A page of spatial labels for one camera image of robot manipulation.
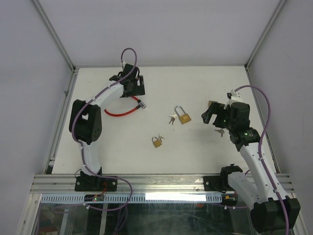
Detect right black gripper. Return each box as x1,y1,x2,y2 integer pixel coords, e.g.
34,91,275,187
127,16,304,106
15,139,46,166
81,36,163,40
201,101,235,130

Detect cable lock keys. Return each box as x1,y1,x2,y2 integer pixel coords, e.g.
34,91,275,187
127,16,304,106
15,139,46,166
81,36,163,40
215,129,224,137

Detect red cable lock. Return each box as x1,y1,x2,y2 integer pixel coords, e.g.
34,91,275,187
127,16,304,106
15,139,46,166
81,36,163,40
104,95,147,118

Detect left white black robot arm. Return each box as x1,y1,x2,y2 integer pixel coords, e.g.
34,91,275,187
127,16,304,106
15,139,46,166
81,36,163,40
69,64,145,190

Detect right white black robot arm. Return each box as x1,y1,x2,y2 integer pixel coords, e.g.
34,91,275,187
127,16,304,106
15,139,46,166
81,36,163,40
201,101,301,234

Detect long shackle brass padlock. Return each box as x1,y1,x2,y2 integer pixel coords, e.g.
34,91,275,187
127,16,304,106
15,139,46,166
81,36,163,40
174,105,191,124

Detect keys beside long padlock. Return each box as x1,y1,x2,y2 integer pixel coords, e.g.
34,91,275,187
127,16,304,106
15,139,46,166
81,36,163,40
169,114,178,125

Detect small brass padlock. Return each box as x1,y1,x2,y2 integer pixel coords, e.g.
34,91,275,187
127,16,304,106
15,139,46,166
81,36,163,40
152,137,162,148

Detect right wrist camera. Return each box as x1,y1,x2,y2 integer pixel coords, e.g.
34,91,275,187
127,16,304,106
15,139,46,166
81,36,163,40
227,89,243,104

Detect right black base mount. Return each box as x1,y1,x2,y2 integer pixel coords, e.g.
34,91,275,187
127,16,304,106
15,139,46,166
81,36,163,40
203,164,243,193

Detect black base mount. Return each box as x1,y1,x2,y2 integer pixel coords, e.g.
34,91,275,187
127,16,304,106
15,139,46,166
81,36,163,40
203,164,243,193
74,171,117,192

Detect grey slotted cable duct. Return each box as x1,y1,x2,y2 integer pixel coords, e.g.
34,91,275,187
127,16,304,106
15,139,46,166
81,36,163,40
41,193,222,204

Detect left aluminium frame post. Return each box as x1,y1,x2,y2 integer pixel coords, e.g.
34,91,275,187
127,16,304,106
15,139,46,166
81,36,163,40
30,0,76,72

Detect aluminium frame post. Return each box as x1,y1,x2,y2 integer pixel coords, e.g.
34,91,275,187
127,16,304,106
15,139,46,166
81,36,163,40
30,0,76,72
245,0,288,70

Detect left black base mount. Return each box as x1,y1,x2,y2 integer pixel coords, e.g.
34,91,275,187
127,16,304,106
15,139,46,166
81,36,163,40
74,171,117,192

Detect aluminium front rail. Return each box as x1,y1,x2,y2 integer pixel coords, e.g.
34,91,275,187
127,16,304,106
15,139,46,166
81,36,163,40
29,173,292,194

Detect right aluminium frame post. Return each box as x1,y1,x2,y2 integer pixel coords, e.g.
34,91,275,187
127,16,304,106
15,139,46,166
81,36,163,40
245,0,288,70

